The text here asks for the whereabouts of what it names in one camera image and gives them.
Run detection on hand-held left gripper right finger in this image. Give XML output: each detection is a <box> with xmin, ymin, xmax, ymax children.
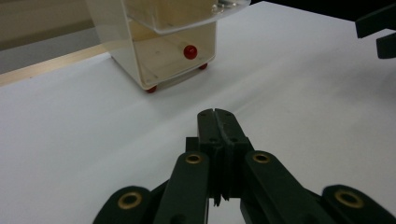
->
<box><xmin>214</xmin><ymin>107</ymin><xmax>255</xmax><ymax>201</ymax></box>

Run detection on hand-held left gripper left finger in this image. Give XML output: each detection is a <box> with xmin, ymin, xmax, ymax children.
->
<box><xmin>186</xmin><ymin>107</ymin><xmax>225</xmax><ymax>207</ymax></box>

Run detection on clear plastic drawer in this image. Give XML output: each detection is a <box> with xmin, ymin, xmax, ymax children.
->
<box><xmin>122</xmin><ymin>0</ymin><xmax>252</xmax><ymax>35</ymax></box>

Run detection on cream jewelry box red feet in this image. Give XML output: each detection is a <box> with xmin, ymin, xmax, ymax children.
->
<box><xmin>85</xmin><ymin>0</ymin><xmax>219</xmax><ymax>94</ymax></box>

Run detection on clear drawer with red knob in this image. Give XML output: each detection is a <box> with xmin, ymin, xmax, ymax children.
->
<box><xmin>133</xmin><ymin>21</ymin><xmax>218</xmax><ymax>88</ymax></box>

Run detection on light wooden table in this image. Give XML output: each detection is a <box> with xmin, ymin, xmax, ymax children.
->
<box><xmin>0</xmin><ymin>42</ymin><xmax>112</xmax><ymax>89</ymax></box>

